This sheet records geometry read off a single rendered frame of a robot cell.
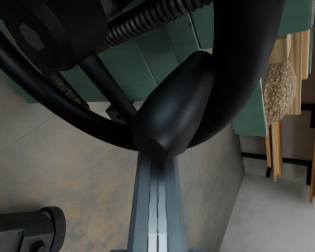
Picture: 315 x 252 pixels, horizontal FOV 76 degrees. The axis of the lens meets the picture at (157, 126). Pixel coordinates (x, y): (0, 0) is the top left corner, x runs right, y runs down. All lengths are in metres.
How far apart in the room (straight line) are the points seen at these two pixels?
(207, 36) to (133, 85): 0.27
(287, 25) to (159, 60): 0.23
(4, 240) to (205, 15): 0.86
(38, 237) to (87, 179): 0.41
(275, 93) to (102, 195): 1.12
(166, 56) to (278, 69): 0.19
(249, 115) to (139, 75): 0.22
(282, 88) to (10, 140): 0.94
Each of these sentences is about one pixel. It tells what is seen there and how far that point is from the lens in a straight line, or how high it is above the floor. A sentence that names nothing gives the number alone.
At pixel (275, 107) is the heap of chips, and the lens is 0.39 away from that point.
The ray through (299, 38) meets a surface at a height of 0.94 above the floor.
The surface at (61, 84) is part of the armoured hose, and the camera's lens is 0.39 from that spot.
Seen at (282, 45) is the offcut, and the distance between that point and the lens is 0.32.
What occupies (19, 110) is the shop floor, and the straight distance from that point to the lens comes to 1.01.
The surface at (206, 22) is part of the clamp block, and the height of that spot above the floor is 0.88.
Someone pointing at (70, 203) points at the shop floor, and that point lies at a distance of 1.20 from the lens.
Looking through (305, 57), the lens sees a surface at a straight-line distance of 0.52.
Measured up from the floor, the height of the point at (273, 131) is 0.60.
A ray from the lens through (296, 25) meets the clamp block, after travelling 0.20.
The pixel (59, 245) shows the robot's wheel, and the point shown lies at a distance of 1.01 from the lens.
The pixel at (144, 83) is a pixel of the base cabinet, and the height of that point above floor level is 0.68.
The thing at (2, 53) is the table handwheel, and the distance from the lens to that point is 0.29.
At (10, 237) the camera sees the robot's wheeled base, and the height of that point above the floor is 0.19.
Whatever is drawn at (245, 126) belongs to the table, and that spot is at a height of 0.87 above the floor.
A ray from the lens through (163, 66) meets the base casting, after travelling 0.38.
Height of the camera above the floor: 0.96
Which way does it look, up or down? 37 degrees down
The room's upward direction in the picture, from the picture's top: 94 degrees clockwise
